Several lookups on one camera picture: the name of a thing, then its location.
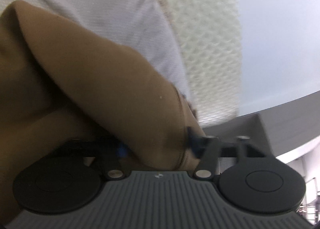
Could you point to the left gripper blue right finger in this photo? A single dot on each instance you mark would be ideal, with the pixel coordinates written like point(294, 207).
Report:
point(198, 144)

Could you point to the white bed duvet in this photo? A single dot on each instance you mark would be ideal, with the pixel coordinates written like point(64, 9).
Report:
point(139, 24)

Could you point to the brown zip hoodie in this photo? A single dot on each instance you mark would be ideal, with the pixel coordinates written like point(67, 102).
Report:
point(60, 81)

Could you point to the cream quilted headboard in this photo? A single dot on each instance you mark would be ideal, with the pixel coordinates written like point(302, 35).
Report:
point(209, 34)

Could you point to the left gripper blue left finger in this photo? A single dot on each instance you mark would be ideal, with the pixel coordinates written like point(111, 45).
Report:
point(122, 151)

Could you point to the grey wardrobe cabinet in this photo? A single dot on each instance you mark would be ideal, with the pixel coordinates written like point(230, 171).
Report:
point(287, 131)

